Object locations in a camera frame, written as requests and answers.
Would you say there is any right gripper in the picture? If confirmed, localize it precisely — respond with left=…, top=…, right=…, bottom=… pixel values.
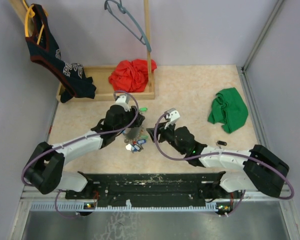
left=147, top=119, right=186, bottom=155

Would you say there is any green tagged key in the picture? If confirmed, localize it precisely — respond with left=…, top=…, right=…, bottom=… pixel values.
left=139, top=107, right=148, bottom=113

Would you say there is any large metal keyring with keys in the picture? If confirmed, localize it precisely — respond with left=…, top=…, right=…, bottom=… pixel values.
left=122, top=126, right=149, bottom=154

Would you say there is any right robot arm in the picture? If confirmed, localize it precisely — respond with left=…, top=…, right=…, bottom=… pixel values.
left=146, top=124, right=290, bottom=199

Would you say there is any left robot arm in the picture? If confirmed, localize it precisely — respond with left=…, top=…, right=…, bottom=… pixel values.
left=21, top=104, right=145, bottom=199

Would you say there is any red cloth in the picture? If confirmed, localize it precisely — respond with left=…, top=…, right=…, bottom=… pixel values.
left=108, top=59, right=149, bottom=93

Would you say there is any wooden rack tray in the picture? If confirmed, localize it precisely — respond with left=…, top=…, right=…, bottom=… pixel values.
left=10, top=0, right=155, bottom=101

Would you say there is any green cloth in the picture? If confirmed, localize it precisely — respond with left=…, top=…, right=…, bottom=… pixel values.
left=207, top=87, right=249, bottom=134

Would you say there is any grey-blue clothes hanger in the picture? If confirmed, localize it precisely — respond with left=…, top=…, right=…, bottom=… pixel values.
left=103, top=0, right=151, bottom=52

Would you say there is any navy tank top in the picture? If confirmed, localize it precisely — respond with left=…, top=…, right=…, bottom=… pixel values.
left=25, top=4, right=97, bottom=103

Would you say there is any yellow clothes hanger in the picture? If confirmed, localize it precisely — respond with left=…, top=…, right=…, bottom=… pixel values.
left=22, top=0, right=45, bottom=45

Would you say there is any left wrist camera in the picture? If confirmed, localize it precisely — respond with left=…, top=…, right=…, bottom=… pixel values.
left=115, top=93, right=131, bottom=112

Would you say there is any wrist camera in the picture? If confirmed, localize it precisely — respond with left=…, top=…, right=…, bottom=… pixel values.
left=164, top=108, right=181, bottom=129
left=115, top=93, right=131, bottom=112

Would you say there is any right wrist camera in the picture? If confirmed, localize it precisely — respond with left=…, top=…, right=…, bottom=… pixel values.
left=164, top=108, right=181, bottom=129

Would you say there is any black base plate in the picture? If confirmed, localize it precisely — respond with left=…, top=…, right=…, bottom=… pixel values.
left=65, top=172, right=231, bottom=208

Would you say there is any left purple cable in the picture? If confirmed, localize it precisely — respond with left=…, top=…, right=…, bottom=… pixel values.
left=20, top=90, right=140, bottom=220

